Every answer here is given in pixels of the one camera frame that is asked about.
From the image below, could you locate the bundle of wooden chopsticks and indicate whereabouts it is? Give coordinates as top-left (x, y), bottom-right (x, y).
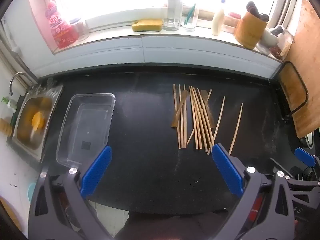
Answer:
top-left (172, 84), bottom-right (216, 155)

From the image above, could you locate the teal handled brush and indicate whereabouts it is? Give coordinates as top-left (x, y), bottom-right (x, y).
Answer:
top-left (184, 4), bottom-right (196, 25)

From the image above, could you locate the chrome faucet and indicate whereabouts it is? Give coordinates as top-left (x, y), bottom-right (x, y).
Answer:
top-left (9, 72), bottom-right (42, 95)

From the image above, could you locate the clear plastic container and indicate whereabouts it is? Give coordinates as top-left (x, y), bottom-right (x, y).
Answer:
top-left (55, 93), bottom-right (116, 167)

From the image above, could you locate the teal round object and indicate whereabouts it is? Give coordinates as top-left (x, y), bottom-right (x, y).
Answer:
top-left (27, 182), bottom-right (37, 203)

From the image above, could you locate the green white soap bottle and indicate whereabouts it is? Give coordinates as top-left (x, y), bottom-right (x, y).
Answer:
top-left (1, 96), bottom-right (17, 110)

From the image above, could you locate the yellow sponge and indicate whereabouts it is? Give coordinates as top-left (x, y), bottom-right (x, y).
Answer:
top-left (132, 19), bottom-right (163, 32)

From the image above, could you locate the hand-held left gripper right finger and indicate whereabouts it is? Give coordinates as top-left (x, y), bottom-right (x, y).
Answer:
top-left (212, 143), bottom-right (297, 240)

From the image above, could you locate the bamboo utensil holder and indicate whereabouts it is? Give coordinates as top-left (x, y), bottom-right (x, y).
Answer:
top-left (234, 11), bottom-right (268, 50)

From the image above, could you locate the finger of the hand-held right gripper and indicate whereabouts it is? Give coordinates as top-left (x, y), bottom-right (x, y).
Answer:
top-left (294, 147), bottom-right (320, 167)
top-left (270, 157), bottom-right (295, 178)

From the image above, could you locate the glass jar of chili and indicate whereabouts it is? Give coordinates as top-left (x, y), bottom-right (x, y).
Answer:
top-left (270, 31), bottom-right (293, 60)

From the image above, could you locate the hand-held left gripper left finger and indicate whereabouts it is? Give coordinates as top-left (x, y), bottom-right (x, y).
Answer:
top-left (27, 145), bottom-right (118, 240)

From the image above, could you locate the tall clear glass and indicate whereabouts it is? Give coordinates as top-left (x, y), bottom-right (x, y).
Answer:
top-left (163, 4), bottom-right (182, 31)

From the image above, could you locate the pink lid plastic jar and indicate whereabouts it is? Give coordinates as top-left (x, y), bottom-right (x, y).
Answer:
top-left (224, 12), bottom-right (242, 34)

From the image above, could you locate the stainless steel sink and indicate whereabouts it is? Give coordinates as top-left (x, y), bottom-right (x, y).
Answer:
top-left (12, 85), bottom-right (63, 163)

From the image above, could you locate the small wooden board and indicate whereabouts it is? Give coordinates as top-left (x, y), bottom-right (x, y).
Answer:
top-left (0, 117), bottom-right (12, 137)

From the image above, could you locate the black round pan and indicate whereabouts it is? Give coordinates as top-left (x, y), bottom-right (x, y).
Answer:
top-left (299, 130), bottom-right (320, 153)

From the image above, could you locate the pink detergent bottle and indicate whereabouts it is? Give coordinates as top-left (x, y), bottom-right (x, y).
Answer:
top-left (44, 0), bottom-right (78, 50)

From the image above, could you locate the wooden cutting board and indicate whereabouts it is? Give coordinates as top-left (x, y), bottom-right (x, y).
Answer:
top-left (284, 0), bottom-right (320, 138)

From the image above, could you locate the black wire rack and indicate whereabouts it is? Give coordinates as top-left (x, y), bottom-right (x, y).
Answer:
top-left (269, 60), bottom-right (308, 123)

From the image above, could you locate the blue lid glass jar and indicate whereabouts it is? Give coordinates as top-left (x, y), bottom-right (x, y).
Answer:
top-left (69, 17), bottom-right (89, 42)

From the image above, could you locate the grey stone mortar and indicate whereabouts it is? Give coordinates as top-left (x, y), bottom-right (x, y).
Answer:
top-left (261, 26), bottom-right (285, 47)

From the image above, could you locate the short clear glass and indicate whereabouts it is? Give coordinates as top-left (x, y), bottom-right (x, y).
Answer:
top-left (181, 4), bottom-right (199, 32)

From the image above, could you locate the bamboo chopstick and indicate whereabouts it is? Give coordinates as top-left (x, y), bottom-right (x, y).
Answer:
top-left (229, 103), bottom-right (243, 155)
top-left (212, 96), bottom-right (226, 142)

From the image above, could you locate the white sauce bottle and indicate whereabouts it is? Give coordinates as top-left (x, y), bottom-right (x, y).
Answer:
top-left (211, 0), bottom-right (225, 36)

